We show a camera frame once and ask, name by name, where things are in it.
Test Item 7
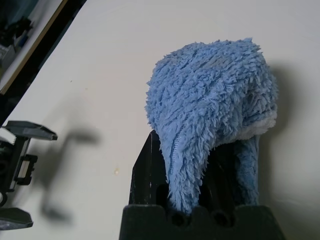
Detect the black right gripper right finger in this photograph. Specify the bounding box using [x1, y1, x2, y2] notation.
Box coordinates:
[199, 142, 241, 214]

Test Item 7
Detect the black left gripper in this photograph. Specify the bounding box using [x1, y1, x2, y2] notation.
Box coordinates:
[0, 120, 59, 230]

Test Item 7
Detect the wood edged white panel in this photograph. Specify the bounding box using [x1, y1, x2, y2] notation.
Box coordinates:
[0, 0, 70, 95]

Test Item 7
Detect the dark cluttered equipment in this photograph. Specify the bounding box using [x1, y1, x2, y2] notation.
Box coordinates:
[0, 15, 35, 55]

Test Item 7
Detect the blue fluffy rag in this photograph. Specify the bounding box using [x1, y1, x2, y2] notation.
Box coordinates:
[144, 36, 279, 216]

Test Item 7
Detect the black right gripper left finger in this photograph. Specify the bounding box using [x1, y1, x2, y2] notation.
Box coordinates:
[128, 131, 171, 209]

